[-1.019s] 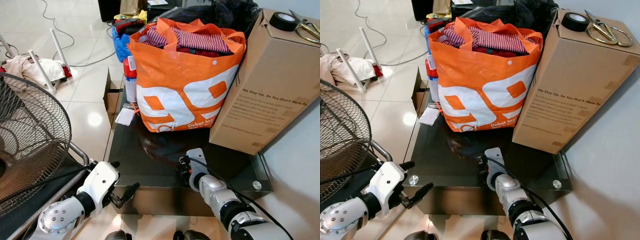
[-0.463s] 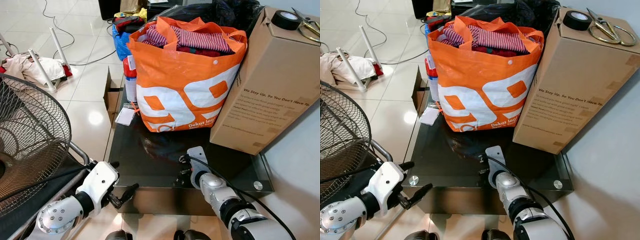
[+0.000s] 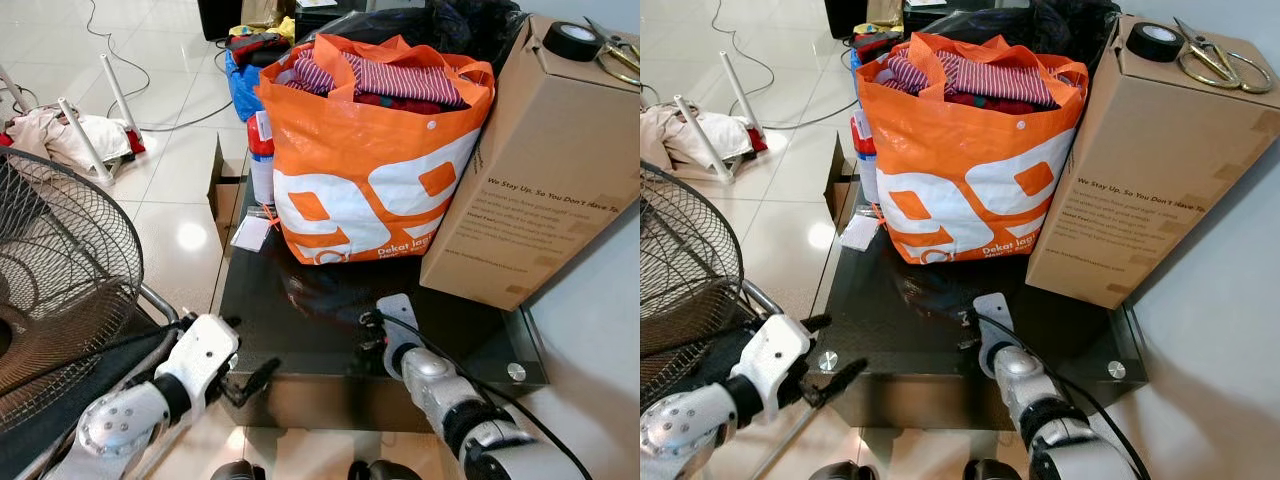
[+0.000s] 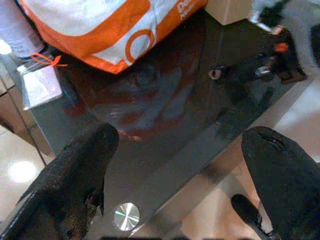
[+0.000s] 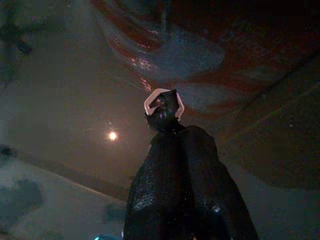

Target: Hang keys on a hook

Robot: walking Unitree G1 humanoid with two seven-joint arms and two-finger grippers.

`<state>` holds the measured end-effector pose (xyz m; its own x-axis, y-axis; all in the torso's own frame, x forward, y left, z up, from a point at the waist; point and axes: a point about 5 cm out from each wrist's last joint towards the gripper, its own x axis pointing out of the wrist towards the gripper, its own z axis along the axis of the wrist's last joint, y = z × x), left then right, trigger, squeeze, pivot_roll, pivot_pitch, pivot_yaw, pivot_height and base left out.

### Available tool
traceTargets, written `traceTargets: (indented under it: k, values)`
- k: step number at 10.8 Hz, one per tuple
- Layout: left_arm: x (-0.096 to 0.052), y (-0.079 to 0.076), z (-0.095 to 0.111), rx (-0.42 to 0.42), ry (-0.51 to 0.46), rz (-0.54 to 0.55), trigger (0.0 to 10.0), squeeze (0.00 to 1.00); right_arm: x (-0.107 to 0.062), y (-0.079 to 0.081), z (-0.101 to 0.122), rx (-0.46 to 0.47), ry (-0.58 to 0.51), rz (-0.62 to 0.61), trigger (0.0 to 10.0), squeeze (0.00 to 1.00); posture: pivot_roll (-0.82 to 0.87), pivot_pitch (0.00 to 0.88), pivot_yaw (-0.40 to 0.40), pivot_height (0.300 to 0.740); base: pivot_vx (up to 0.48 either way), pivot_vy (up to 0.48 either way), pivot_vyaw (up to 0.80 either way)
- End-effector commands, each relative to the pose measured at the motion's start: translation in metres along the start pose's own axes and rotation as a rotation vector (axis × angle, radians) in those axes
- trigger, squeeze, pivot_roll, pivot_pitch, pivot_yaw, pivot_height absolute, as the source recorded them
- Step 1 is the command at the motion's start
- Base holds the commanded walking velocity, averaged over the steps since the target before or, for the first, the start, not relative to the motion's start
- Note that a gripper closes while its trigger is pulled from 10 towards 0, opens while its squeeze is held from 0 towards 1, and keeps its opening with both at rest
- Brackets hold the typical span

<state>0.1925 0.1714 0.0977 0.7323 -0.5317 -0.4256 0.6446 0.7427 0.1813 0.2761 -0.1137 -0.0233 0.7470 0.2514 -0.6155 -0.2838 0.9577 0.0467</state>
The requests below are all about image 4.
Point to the orange and white bag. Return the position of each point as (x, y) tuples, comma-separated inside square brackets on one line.
[(100, 30)]

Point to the key bunch with orange tag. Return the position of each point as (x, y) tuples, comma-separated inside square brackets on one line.
[(265, 67)]

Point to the clear box with white label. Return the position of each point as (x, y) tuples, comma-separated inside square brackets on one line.
[(41, 85)]

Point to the beige cardboard box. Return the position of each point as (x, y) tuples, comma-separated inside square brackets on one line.
[(227, 10)]

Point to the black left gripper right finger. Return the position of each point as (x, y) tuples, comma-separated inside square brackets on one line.
[(287, 185)]

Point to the black robot foot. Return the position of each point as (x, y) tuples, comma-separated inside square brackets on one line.
[(246, 210)]

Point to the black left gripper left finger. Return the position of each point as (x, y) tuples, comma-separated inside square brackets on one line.
[(70, 180)]

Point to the orange twist tie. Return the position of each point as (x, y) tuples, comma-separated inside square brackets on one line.
[(53, 62)]

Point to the white plastic bottle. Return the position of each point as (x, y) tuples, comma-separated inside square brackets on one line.
[(17, 27)]

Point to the silver round table fitting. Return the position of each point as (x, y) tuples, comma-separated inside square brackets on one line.
[(126, 216)]

